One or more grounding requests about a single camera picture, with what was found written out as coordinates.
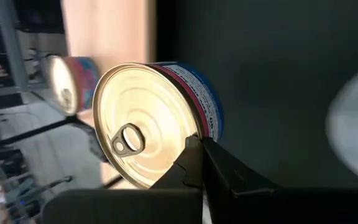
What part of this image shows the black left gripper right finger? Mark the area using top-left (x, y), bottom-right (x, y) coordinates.
top-left (203, 138), bottom-right (358, 224)

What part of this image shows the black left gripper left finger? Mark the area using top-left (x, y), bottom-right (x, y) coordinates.
top-left (42, 134), bottom-right (204, 224)

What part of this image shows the black table mat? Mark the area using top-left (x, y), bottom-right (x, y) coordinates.
top-left (155, 0), bottom-right (358, 194)

